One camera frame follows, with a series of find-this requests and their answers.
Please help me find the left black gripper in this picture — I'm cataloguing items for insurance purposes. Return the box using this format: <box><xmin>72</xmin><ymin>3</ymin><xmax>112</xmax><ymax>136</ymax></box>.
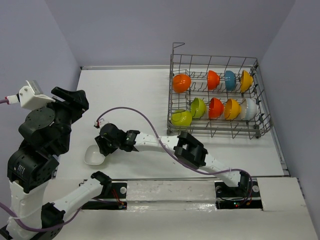
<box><xmin>39</xmin><ymin>83</ymin><xmax>93</xmax><ymax>151</ymax></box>

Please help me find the white square bowl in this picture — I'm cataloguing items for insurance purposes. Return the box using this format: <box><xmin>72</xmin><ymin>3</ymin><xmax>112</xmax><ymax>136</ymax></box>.
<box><xmin>84</xmin><ymin>145</ymin><xmax>106</xmax><ymax>166</ymax></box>

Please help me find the green bowl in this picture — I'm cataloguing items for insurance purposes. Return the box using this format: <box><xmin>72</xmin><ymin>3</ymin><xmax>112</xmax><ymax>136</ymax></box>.
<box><xmin>190</xmin><ymin>97</ymin><xmax>207</xmax><ymax>119</ymax></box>
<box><xmin>170</xmin><ymin>110</ymin><xmax>193</xmax><ymax>127</ymax></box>

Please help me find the white orange-bottom bowl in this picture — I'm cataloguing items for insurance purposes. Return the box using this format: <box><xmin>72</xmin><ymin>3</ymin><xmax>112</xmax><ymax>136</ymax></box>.
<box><xmin>172</xmin><ymin>74</ymin><xmax>192</xmax><ymax>94</ymax></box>

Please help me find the orange bowl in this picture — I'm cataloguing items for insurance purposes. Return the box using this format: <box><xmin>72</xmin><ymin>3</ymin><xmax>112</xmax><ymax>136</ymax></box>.
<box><xmin>207</xmin><ymin>70</ymin><xmax>220</xmax><ymax>91</ymax></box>
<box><xmin>208</xmin><ymin>97</ymin><xmax>224</xmax><ymax>119</ymax></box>

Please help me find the small yellow bowl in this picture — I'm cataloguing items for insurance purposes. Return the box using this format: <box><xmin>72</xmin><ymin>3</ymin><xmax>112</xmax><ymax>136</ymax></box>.
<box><xmin>224</xmin><ymin>98</ymin><xmax>242</xmax><ymax>120</ymax></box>

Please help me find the blue bowl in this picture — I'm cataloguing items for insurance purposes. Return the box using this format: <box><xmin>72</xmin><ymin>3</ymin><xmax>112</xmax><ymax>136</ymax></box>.
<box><xmin>224</xmin><ymin>70</ymin><xmax>236</xmax><ymax>91</ymax></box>

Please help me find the white round bowl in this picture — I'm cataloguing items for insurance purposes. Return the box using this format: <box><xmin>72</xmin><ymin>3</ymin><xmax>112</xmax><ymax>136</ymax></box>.
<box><xmin>239</xmin><ymin>97</ymin><xmax>258</xmax><ymax>121</ymax></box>

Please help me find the large yellow bowl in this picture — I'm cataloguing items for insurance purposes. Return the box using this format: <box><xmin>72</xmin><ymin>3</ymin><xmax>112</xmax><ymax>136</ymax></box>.
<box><xmin>240</xmin><ymin>70</ymin><xmax>254</xmax><ymax>93</ymax></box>

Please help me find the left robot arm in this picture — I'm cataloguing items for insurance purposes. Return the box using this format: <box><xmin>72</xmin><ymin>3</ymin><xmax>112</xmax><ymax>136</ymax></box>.
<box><xmin>0</xmin><ymin>86</ymin><xmax>112</xmax><ymax>240</ymax></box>

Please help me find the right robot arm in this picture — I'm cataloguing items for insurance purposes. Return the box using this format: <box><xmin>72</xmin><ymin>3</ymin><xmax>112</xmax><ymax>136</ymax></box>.
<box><xmin>94</xmin><ymin>123</ymin><xmax>253</xmax><ymax>197</ymax></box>

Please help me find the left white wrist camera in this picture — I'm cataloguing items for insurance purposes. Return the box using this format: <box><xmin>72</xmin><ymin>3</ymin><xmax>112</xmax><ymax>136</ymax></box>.
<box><xmin>4</xmin><ymin>80</ymin><xmax>55</xmax><ymax>111</ymax></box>

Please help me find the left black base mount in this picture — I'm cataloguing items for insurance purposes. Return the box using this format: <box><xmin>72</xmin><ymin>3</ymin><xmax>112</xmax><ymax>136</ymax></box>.
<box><xmin>81</xmin><ymin>171</ymin><xmax>128</xmax><ymax>211</ymax></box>

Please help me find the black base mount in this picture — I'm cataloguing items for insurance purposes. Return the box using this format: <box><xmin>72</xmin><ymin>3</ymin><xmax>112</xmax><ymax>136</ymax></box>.
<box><xmin>214</xmin><ymin>179</ymin><xmax>263</xmax><ymax>210</ymax></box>
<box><xmin>81</xmin><ymin>171</ymin><xmax>128</xmax><ymax>211</ymax></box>

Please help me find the grey wire dish rack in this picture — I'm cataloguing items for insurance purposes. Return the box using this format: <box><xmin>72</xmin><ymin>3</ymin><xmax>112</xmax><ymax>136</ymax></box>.
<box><xmin>166</xmin><ymin>42</ymin><xmax>274</xmax><ymax>139</ymax></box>

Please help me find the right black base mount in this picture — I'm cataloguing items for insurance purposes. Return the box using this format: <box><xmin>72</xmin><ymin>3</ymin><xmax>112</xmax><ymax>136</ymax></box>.
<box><xmin>214</xmin><ymin>179</ymin><xmax>263</xmax><ymax>210</ymax></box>

